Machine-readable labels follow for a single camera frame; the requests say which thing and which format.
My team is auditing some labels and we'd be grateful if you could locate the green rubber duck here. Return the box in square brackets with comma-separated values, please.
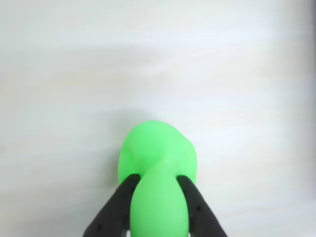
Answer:
[118, 120, 198, 237]

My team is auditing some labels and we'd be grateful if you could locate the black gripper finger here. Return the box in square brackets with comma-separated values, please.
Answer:
[176, 174, 229, 237]
[82, 174, 141, 237]

